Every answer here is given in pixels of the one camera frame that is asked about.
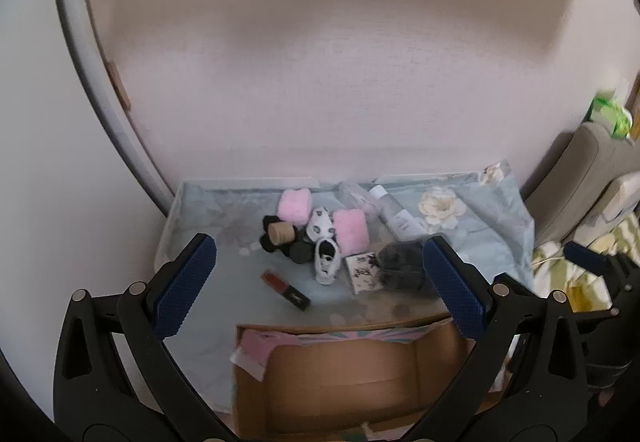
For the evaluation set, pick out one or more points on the grey fuzzy pouch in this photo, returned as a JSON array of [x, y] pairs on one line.
[[402, 267]]

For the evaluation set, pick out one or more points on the cork lid jar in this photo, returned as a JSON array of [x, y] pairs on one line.
[[281, 232]]

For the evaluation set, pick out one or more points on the blue floral tablecloth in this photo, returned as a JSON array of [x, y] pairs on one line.
[[240, 282]]

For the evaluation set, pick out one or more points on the black scrunchie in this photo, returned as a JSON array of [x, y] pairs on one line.
[[270, 242]]

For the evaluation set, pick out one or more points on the white patterned small box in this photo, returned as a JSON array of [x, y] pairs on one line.
[[362, 272]]

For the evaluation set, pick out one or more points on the white pillow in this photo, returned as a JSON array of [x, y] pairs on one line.
[[622, 194]]

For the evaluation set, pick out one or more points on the white curved frame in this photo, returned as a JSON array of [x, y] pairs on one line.
[[95, 71]]

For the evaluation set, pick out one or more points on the white doll shoe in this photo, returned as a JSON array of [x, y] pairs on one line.
[[327, 264]]

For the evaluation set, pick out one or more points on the beige sofa cushion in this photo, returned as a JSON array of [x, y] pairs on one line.
[[575, 171]]

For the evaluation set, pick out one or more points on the green tissue pack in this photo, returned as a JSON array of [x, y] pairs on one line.
[[612, 114]]

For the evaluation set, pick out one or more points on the yellow floral blanket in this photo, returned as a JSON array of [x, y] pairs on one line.
[[555, 272]]

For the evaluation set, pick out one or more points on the pink fluffy towel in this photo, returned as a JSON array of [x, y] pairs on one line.
[[350, 229], [295, 206]]

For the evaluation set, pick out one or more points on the red and black lipstick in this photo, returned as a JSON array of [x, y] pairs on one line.
[[287, 291]]

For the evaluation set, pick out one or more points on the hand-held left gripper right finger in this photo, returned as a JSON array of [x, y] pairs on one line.
[[455, 282]]

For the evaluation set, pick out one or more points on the black round case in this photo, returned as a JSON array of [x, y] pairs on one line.
[[300, 252]]

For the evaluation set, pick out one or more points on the cardboard box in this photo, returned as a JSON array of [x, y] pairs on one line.
[[340, 372]]

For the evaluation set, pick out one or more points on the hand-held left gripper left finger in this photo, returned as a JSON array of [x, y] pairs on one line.
[[185, 282]]

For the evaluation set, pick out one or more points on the white tube bottle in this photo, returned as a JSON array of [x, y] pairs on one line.
[[397, 212]]

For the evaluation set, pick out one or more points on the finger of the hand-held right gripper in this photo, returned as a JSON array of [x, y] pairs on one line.
[[585, 255]]

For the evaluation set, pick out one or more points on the clear packet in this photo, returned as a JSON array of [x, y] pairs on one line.
[[357, 199]]

